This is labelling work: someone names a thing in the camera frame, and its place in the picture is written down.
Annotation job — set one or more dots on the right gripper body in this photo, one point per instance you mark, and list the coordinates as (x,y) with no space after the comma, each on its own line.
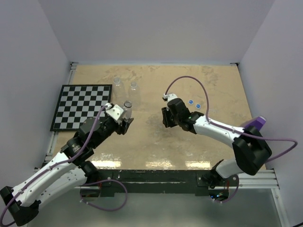
(170,121)

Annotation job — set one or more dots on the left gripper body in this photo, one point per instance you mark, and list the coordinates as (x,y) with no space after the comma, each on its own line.
(112,126)

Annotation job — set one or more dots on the small clear plastic bottle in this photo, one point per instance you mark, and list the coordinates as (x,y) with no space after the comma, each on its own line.
(127,106)

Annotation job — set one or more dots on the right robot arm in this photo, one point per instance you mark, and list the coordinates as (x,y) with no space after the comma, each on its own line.
(250,149)

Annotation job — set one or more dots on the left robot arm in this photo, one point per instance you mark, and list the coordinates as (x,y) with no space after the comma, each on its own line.
(69,168)

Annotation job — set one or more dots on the clear bottle back right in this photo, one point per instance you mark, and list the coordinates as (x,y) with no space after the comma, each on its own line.
(134,95)

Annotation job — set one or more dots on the clear bottle back left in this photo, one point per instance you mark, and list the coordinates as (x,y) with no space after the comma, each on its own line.
(119,90)

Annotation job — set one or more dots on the black white checkerboard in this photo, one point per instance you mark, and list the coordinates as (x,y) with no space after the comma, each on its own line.
(86,103)

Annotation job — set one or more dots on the purple object table edge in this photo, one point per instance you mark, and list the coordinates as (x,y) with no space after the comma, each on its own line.
(257,122)

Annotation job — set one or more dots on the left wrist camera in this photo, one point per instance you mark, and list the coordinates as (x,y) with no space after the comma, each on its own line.
(116,112)

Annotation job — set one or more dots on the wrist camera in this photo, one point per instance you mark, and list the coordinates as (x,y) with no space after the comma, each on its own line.
(169,97)
(116,112)

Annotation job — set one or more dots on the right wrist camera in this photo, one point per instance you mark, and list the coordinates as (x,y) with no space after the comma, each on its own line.
(169,97)

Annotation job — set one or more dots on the aluminium rail left edge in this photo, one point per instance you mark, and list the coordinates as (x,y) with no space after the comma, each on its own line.
(61,113)

